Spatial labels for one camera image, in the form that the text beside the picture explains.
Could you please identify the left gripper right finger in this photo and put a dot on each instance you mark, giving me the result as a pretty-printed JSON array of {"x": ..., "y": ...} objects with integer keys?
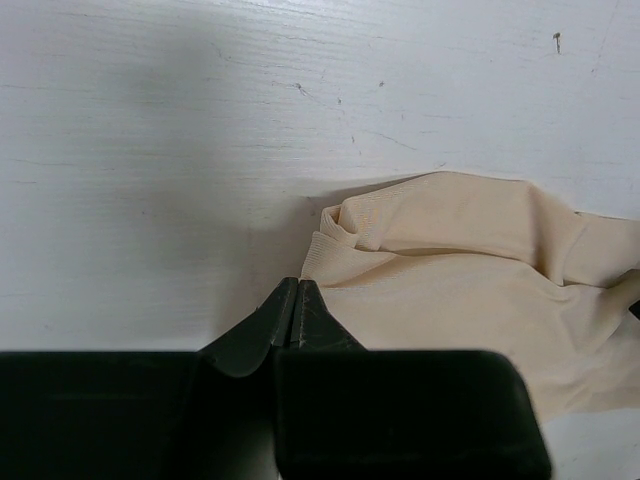
[{"x": 343, "y": 411}]

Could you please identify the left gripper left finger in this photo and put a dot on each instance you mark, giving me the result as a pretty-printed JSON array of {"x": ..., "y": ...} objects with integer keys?
[{"x": 202, "y": 414}]

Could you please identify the beige trousers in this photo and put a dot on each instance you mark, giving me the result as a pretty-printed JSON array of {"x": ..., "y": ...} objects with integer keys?
[{"x": 455, "y": 261}]

